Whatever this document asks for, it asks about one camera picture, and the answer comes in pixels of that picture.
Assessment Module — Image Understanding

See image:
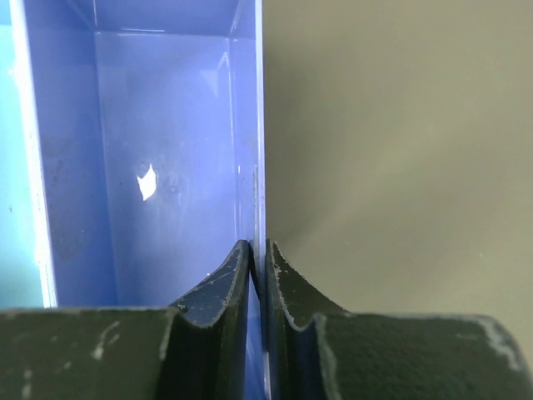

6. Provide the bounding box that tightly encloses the light blue bin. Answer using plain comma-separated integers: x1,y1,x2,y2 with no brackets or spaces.
1,1,57,308

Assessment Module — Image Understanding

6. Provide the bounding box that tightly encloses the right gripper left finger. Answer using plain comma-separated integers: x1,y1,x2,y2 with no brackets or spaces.
1,240,253,399

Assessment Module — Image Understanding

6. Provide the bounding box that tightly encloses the purple plastic bin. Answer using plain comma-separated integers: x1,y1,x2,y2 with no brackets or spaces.
21,1,267,399

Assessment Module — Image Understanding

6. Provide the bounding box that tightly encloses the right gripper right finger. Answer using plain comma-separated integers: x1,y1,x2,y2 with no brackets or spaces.
265,241,532,399

